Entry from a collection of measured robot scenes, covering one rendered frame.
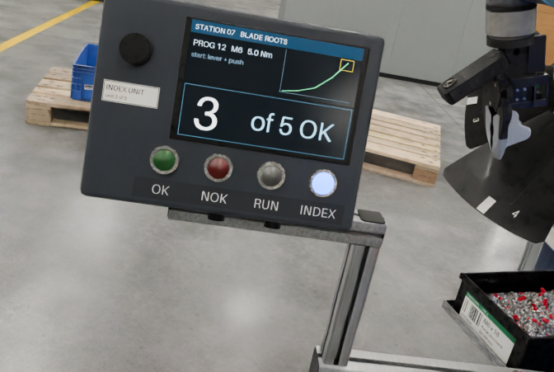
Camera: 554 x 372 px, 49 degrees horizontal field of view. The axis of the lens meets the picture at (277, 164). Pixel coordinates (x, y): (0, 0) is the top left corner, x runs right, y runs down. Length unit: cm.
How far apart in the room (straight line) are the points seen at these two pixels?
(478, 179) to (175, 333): 131
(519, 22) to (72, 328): 167
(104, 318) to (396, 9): 513
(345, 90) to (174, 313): 176
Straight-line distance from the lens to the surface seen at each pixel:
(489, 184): 116
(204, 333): 219
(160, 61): 57
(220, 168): 56
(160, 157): 56
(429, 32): 679
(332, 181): 58
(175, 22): 57
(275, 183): 57
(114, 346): 210
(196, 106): 56
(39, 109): 380
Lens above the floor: 133
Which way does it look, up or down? 21 degrees down
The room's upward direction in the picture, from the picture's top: 11 degrees clockwise
